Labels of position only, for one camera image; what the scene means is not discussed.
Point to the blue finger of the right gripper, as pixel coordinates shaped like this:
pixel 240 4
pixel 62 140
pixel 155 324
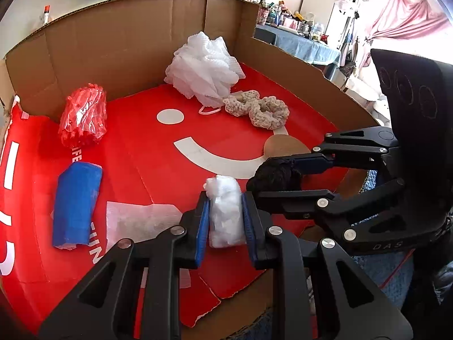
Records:
pixel 318 205
pixel 364 149

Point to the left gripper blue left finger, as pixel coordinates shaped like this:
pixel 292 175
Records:
pixel 180 247

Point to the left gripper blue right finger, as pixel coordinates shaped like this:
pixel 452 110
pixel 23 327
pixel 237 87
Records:
pixel 272 247

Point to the white tissue cloth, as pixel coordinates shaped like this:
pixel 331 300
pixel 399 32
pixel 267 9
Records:
pixel 226 212

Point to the black fuzzy pompom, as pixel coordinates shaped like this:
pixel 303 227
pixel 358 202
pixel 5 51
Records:
pixel 274 175

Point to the brown round cork coaster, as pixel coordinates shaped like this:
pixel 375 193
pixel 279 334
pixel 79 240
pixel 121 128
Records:
pixel 282 145

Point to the cream crochet scrunchie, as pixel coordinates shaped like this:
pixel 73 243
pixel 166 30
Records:
pixel 268 113

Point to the blue cloth roll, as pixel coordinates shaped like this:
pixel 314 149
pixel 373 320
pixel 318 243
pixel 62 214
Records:
pixel 75 200

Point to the red mesh bag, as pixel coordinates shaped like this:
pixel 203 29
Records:
pixel 83 121

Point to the white mesh bath pouf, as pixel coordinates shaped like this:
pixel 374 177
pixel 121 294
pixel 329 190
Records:
pixel 204 69

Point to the blue knitted blanket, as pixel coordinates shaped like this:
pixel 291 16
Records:
pixel 392 272

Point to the pink curtain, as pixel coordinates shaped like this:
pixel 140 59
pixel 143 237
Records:
pixel 404 20

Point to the table with blue cloth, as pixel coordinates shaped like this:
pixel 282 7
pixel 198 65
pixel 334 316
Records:
pixel 309 51

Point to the white wardrobe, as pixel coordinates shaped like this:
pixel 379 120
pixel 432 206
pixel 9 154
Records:
pixel 331 14

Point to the cardboard box red interior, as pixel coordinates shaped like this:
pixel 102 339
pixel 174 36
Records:
pixel 158 147

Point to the black chair back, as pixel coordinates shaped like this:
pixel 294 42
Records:
pixel 264 35

